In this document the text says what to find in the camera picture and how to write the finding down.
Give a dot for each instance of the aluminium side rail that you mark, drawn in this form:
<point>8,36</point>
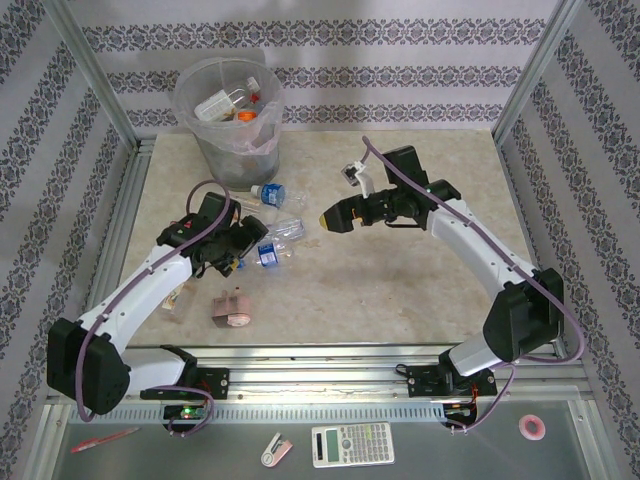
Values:
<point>131,200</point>

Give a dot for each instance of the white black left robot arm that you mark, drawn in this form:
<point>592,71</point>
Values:
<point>140,295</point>

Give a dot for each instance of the red pen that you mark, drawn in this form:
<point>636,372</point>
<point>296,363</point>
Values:
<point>105,440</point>

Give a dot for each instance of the small clear tan-label bottle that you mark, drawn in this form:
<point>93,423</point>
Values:
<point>250,202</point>

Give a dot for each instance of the clear plastic bin liner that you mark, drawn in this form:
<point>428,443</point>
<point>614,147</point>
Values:
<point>267,132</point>

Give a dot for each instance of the long aluminium base rail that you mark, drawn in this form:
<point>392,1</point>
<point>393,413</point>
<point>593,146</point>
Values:
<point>320,380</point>

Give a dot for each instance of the small white pink cutter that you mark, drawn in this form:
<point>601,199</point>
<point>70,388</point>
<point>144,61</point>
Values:
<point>275,452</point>

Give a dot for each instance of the grey scientific calculator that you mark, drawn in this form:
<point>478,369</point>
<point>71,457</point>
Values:
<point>350,445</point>

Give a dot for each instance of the translucent plastic waste bin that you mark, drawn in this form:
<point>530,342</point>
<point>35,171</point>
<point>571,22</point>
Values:
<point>225,165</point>

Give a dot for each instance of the clear bottle round blue label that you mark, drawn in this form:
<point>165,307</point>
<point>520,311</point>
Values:
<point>272,194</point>

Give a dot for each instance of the green cap tea bottle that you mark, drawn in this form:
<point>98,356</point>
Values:
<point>177,305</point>

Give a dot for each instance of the long clear ribbed bottle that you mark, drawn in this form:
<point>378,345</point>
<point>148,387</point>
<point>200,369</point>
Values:
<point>287,230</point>

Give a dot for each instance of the pink plastic pencil sharpener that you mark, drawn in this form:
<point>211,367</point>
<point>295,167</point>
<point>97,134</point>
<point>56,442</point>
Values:
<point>232,312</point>

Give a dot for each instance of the blue white label bottle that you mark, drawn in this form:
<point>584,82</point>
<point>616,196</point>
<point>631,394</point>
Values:
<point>217,105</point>

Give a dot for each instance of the aluminium frame post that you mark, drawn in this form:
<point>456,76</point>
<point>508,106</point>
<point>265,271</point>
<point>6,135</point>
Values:
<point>97,75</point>
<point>539,70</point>

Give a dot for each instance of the orange label clear bottle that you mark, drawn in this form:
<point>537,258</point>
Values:
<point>246,116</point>

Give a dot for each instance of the pink tape roll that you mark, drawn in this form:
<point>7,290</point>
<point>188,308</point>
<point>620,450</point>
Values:
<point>522,428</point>

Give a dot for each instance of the clear bottle narrow blue label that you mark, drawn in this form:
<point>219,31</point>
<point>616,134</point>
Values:
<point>270,253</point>

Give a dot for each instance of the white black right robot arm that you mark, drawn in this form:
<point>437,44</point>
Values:
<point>470,240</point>

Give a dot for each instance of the small LED circuit board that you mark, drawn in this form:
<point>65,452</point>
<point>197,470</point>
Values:
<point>187,412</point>

